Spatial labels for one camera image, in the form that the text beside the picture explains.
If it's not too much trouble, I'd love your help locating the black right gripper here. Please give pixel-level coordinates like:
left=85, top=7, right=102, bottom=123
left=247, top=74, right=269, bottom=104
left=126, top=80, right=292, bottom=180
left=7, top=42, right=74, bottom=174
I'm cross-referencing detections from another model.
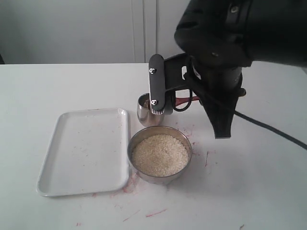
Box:
left=185, top=56, right=246, bottom=139

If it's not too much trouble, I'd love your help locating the brown wooden spoon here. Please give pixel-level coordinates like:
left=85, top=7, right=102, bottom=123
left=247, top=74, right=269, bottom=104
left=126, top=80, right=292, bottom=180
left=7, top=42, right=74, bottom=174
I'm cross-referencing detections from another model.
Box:
left=175, top=96, right=200, bottom=107

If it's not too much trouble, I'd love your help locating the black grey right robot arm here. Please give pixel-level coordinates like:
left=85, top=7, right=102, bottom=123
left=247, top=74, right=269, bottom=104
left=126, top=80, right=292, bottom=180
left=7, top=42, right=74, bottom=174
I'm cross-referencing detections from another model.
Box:
left=174, top=0, right=307, bottom=139

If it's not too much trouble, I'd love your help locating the small steel cup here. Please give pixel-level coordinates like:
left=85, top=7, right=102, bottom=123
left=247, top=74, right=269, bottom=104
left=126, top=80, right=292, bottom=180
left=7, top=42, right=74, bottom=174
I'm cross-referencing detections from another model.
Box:
left=137, top=93, right=164, bottom=127

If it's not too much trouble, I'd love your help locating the steel bowl with rice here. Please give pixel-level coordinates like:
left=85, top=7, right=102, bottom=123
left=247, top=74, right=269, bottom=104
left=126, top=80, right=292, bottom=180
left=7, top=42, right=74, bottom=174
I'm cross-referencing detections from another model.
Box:
left=127, top=126, right=193, bottom=184

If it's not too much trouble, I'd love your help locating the white rectangular tray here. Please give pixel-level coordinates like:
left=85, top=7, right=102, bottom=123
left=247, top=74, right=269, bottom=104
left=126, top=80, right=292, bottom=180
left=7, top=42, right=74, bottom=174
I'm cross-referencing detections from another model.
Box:
left=36, top=108, right=130, bottom=197

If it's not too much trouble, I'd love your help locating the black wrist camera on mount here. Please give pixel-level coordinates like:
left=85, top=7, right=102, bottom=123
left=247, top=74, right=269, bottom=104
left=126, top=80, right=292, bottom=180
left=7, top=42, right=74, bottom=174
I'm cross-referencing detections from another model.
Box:
left=149, top=53, right=189, bottom=115

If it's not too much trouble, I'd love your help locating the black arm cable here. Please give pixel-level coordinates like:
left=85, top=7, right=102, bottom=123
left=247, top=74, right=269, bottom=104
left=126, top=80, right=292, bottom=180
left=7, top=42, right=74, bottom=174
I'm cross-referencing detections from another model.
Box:
left=172, top=59, right=307, bottom=150

